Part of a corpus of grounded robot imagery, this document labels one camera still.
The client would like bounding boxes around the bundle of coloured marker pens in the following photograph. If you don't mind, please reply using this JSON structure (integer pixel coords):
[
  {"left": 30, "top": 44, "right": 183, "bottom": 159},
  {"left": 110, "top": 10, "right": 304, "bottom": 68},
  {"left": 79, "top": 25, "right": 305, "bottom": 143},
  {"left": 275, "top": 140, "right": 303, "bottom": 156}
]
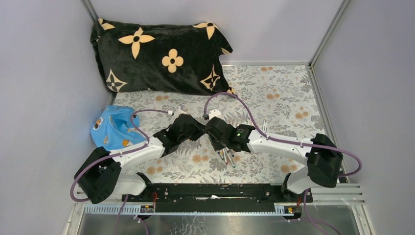
[{"left": 217, "top": 148, "right": 236, "bottom": 168}]

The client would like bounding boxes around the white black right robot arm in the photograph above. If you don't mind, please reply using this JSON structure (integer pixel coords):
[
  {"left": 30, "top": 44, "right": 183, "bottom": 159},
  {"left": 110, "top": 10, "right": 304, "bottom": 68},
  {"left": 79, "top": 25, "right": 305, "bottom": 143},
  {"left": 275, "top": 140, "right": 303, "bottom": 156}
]
[{"left": 205, "top": 117, "right": 343, "bottom": 202}]

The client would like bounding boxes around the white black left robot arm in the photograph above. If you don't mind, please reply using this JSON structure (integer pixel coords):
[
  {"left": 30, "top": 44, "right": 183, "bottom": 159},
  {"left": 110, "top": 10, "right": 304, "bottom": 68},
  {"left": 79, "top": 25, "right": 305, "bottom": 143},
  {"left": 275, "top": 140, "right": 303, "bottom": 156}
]
[{"left": 70, "top": 114, "right": 205, "bottom": 204}]

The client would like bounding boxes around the floral patterned table mat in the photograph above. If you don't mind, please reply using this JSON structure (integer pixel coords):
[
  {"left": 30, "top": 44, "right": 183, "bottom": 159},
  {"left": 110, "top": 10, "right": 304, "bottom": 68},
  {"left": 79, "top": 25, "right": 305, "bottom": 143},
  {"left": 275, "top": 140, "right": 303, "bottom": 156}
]
[{"left": 114, "top": 65, "right": 325, "bottom": 184}]

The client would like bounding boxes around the black floral pillow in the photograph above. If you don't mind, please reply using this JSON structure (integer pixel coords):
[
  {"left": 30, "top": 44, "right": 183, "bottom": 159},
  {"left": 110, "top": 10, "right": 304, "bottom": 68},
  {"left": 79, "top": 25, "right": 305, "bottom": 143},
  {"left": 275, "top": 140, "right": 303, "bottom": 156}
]
[{"left": 90, "top": 18, "right": 235, "bottom": 96}]

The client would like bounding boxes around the blue cartoon cloth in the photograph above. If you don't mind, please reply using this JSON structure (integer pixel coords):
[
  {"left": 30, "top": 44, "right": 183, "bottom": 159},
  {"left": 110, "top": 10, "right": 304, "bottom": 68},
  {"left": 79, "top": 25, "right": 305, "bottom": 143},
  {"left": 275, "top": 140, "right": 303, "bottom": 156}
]
[{"left": 90, "top": 105, "right": 145, "bottom": 151}]

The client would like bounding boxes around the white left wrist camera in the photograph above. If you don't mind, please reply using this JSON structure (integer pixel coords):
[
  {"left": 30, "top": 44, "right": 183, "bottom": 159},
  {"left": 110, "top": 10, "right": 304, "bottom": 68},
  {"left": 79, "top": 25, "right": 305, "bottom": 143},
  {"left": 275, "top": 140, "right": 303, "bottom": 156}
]
[{"left": 173, "top": 105, "right": 186, "bottom": 118}]

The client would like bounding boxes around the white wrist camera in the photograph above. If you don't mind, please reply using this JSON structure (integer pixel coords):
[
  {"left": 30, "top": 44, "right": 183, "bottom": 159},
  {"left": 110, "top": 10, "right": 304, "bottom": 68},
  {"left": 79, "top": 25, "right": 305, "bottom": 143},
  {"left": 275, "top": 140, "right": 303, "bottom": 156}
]
[
  {"left": 173, "top": 105, "right": 186, "bottom": 118},
  {"left": 208, "top": 109, "right": 223, "bottom": 120}
]

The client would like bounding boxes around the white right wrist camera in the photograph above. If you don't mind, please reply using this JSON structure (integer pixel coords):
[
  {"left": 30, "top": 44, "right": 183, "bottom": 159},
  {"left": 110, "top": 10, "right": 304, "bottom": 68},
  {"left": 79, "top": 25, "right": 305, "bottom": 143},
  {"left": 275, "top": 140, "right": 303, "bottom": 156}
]
[{"left": 208, "top": 109, "right": 223, "bottom": 120}]

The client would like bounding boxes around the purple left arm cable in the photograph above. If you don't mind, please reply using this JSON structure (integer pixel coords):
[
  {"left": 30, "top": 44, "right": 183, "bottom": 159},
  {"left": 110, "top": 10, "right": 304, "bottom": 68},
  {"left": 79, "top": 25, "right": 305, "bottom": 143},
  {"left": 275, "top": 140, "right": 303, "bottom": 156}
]
[{"left": 70, "top": 109, "right": 174, "bottom": 235}]

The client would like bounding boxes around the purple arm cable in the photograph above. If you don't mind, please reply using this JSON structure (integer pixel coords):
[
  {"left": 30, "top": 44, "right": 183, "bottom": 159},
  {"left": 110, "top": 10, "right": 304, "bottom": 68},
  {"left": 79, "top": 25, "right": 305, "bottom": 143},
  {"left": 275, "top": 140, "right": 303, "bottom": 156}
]
[
  {"left": 202, "top": 92, "right": 363, "bottom": 235},
  {"left": 70, "top": 109, "right": 174, "bottom": 235}
]

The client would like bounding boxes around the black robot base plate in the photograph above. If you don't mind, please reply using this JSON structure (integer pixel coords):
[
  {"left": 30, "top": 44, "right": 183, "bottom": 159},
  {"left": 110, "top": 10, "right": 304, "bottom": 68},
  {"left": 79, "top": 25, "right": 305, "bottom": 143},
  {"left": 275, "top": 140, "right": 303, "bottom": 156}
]
[{"left": 122, "top": 183, "right": 313, "bottom": 213}]

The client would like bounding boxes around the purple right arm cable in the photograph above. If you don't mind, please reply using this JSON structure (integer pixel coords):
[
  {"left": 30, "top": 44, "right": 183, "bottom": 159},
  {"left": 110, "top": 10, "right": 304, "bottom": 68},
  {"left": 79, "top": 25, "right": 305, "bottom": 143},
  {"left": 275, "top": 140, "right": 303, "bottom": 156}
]
[{"left": 202, "top": 92, "right": 363, "bottom": 235}]

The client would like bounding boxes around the aluminium frame rail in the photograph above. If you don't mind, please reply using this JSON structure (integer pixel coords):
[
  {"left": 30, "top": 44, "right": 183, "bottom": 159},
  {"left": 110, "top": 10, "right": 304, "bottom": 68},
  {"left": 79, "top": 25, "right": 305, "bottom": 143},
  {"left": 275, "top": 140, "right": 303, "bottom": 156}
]
[{"left": 65, "top": 184, "right": 372, "bottom": 235}]

